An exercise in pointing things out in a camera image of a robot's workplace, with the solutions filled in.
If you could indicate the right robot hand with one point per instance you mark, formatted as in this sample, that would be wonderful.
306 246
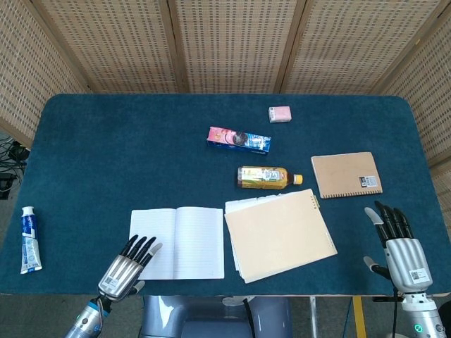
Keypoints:
407 264

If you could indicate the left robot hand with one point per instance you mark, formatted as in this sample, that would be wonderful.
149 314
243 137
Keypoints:
120 272

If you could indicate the white lined notebook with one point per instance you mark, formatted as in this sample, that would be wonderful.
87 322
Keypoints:
177 243

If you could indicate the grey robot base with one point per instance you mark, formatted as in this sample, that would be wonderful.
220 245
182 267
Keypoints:
215 317

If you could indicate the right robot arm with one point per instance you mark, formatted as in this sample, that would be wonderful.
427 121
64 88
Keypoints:
423 315

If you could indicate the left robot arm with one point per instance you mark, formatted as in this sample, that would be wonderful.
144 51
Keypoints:
86 317

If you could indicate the brown spiral kraft notebook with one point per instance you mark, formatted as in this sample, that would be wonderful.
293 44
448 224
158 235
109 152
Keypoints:
347 175

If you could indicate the blue white toothpaste tube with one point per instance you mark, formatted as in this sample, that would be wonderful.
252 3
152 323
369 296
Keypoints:
30 241

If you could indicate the dark teal table mat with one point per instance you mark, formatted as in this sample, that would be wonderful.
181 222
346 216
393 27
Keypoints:
141 158

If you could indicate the beige loose-leaf binder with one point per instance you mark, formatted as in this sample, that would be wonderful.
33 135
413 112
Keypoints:
278 236

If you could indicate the yellow-capped tea bottle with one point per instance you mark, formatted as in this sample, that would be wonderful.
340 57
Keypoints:
266 177

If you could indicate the pink blue cookie box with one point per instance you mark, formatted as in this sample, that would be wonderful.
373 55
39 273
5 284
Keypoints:
239 141

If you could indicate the pink tissue pack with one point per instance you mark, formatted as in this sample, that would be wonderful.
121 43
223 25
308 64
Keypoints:
280 114

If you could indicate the woven bamboo folding screen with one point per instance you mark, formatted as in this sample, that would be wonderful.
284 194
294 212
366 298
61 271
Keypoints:
232 45

